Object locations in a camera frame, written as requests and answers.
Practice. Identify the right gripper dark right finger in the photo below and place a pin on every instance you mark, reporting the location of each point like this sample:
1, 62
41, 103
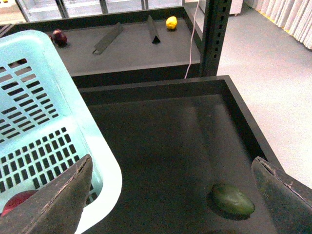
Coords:
288, 201

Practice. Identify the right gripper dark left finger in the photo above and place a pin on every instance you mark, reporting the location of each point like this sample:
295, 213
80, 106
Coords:
57, 207

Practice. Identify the red yellow apple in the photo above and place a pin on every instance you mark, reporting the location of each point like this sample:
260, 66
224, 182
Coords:
16, 200

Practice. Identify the light blue plastic basket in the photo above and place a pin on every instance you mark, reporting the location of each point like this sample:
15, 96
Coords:
46, 126

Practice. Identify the green avocado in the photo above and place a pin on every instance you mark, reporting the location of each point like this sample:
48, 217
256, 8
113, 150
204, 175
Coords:
230, 199

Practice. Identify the black lower display tray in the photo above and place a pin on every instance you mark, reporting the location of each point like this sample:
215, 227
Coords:
174, 140

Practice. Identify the black display tray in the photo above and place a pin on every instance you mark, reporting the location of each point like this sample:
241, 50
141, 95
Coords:
174, 140
131, 57

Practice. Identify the black upper display tray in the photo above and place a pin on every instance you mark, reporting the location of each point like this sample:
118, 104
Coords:
131, 57

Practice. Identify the dark plum back right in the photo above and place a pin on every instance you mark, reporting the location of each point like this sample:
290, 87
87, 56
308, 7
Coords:
59, 37

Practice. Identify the small red plum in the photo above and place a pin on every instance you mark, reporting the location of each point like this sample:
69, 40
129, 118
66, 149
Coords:
51, 38

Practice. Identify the flat black shelf divider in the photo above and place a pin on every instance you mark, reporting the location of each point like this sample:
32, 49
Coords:
108, 39

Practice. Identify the white curtain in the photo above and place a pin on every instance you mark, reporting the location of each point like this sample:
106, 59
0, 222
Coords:
293, 16

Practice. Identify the upright black shelf divider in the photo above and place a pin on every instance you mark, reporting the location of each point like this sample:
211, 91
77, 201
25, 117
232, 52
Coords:
153, 30

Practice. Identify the glass door refrigerator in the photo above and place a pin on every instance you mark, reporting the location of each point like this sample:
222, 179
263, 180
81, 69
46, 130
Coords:
41, 10

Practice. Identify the white blue chest freezer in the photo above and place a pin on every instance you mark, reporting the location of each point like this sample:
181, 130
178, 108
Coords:
236, 6

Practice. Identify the yellow lemon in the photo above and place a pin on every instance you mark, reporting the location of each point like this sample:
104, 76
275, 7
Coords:
171, 23

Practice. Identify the black perforated shelf post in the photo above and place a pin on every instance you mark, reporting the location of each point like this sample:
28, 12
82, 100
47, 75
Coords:
214, 28

